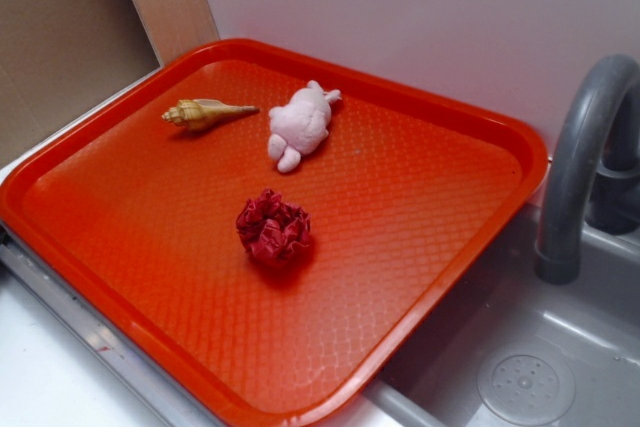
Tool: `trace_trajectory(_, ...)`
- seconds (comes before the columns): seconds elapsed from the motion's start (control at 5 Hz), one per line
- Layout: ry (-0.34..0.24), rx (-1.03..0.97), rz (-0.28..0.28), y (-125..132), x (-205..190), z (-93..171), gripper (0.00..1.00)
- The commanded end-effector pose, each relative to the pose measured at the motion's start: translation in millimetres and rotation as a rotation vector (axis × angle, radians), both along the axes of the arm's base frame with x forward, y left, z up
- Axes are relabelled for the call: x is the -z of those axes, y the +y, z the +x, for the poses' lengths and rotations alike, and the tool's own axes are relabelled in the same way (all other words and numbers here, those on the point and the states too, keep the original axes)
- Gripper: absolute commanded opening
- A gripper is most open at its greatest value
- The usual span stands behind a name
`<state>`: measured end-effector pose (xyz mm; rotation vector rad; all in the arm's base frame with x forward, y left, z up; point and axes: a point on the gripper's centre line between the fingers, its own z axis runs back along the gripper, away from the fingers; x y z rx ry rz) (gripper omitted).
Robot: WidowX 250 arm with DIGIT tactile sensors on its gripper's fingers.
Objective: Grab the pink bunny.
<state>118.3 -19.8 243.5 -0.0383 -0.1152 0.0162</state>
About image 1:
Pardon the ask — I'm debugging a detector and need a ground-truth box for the grey plastic faucet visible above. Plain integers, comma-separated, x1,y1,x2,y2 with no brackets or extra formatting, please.
536,54,639,284

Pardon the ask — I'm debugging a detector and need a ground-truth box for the grey plastic sink basin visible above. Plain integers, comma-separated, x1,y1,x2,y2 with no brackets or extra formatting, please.
365,206,639,426

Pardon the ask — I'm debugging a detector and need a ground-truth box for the orange plastic tray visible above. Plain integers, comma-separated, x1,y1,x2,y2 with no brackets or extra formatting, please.
1,40,547,426

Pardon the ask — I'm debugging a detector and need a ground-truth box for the crumpled red paper ball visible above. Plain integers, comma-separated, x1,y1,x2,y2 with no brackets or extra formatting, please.
236,188,312,268

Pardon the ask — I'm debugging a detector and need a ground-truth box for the brown cardboard panel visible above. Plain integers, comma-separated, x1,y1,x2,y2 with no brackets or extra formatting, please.
1,0,158,165

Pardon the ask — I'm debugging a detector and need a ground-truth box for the tan spiral seashell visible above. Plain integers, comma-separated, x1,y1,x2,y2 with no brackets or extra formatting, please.
161,99,260,132

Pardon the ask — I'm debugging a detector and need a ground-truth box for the pink plush bunny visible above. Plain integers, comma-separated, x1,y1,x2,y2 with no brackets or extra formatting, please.
267,80,341,174

